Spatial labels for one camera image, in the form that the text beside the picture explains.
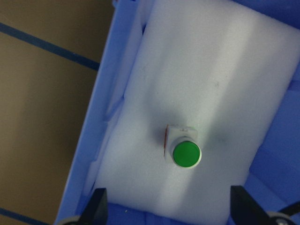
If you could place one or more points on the green push button white body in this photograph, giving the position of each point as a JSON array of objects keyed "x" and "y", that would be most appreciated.
[{"x": 187, "y": 153}]

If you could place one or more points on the blue plastic bin with foam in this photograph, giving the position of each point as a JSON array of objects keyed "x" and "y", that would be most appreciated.
[{"x": 93, "y": 117}]

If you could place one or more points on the white foam pad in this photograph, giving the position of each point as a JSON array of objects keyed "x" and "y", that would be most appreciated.
[{"x": 199, "y": 70}]

